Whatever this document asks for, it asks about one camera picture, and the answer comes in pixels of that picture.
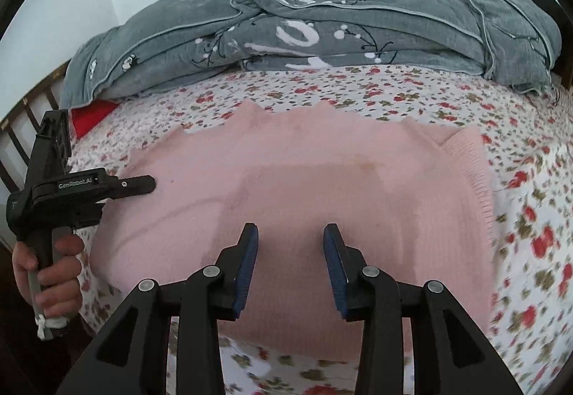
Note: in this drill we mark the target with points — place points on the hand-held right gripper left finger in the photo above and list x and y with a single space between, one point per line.
248 263

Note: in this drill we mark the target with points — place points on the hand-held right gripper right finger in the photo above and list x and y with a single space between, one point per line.
333 269

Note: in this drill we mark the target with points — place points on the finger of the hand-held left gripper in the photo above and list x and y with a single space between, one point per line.
138 185

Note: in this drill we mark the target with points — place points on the pink knit sweater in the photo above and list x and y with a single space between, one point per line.
291 180

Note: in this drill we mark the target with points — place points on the person's left hand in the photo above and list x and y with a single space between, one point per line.
62 283

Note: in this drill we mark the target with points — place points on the wooden bed headboard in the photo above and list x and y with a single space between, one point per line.
13 149

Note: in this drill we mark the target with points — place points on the red cloth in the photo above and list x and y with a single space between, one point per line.
92 117

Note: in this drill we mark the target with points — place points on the floral bedsheet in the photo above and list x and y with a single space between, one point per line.
519 207

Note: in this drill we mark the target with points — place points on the grey printed quilt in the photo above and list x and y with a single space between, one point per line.
313 28

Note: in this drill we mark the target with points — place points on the black cloth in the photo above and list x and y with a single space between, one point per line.
545 3

